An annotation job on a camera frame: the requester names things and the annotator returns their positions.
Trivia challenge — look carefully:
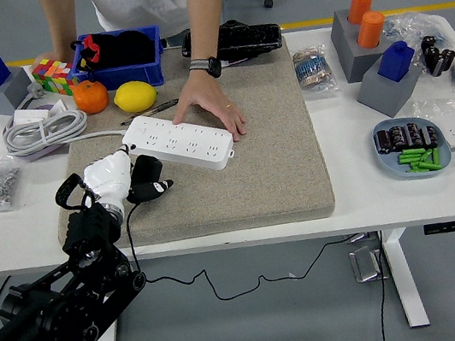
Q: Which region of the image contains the person's left hand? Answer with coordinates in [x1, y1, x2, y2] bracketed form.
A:
[164, 64, 250, 153]

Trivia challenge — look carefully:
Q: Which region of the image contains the person's right hand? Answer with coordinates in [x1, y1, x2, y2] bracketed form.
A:
[30, 45, 80, 73]

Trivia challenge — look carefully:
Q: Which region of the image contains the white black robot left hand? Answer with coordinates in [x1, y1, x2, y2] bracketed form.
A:
[75, 136, 179, 222]

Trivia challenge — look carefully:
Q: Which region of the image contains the black plug adapter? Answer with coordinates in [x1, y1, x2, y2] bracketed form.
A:
[128, 151, 166, 189]

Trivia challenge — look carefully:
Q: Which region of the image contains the white power strip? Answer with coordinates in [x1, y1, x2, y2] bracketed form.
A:
[117, 100, 239, 186]

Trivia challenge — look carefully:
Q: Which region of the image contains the thin black plug cord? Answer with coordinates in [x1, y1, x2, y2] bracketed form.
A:
[122, 168, 369, 315]

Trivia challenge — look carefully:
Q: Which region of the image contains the bag of tan blue resistors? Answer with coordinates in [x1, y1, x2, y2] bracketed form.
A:
[290, 42, 336, 91]

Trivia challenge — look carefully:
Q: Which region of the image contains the colourful puzzle cube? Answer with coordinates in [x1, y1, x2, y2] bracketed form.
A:
[48, 61, 82, 98]
[28, 56, 68, 97]

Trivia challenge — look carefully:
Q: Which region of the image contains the black wrist watch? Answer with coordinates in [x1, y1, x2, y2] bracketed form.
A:
[186, 53, 225, 83]

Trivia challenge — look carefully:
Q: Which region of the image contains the white paper label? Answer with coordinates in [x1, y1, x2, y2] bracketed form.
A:
[221, 54, 255, 68]

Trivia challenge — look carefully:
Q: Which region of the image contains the dark pen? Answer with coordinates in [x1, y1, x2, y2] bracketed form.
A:
[117, 97, 182, 126]

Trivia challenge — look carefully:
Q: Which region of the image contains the orange fruit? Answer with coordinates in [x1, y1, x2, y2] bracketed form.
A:
[70, 76, 111, 117]

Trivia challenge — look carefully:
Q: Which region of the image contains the purple pad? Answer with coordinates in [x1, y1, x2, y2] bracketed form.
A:
[5, 101, 73, 164]

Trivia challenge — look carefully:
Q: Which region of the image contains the black cloth bag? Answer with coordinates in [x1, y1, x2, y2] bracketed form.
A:
[68, 24, 159, 77]

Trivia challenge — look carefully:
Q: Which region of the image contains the small white box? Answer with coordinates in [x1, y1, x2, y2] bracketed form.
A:
[9, 103, 51, 126]

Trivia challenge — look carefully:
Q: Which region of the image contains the yellow lemon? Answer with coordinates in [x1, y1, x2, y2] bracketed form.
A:
[111, 76, 162, 116]

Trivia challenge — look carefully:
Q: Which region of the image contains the grey square holder block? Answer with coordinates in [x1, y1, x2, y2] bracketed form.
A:
[0, 62, 38, 116]
[351, 50, 430, 123]

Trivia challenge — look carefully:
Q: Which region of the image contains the blue plastic bin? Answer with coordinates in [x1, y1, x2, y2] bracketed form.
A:
[66, 22, 169, 99]

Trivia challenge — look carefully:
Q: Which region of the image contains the grey-brown mat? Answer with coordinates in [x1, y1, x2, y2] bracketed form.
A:
[32, 32, 339, 261]

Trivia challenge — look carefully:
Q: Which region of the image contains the clear bag of blue components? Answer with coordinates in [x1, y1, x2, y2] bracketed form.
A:
[291, 43, 340, 98]

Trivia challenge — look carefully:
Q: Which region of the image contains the grey block with two holes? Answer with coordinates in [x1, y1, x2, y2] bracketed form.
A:
[326, 3, 392, 86]

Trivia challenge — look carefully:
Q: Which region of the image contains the orange cylinder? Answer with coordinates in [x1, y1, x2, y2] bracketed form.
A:
[352, 9, 390, 50]
[345, 0, 379, 26]

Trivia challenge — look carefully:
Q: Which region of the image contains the black capacitor on plate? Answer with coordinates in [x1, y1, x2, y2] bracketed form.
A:
[419, 124, 441, 150]
[373, 127, 394, 156]
[403, 121, 426, 150]
[388, 124, 411, 153]

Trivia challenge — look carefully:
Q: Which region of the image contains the blue-grey plate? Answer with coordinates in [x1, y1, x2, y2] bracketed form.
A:
[370, 110, 455, 185]

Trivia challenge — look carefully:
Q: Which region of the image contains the crumpled clear plastic bag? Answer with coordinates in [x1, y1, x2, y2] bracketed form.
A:
[379, 5, 455, 68]

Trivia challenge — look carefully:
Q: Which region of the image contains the silver metal pedal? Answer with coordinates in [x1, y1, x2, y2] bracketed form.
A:
[346, 243, 391, 285]

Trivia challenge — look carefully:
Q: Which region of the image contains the grey power strip cable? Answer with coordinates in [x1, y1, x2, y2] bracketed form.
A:
[0, 68, 131, 162]

